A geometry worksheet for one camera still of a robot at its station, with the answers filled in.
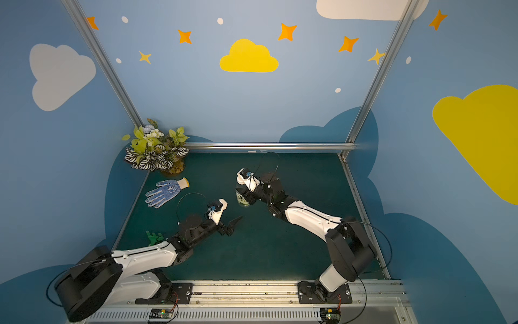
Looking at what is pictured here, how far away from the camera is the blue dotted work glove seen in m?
1.01

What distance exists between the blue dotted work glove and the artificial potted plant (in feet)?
0.48

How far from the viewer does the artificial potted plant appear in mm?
899
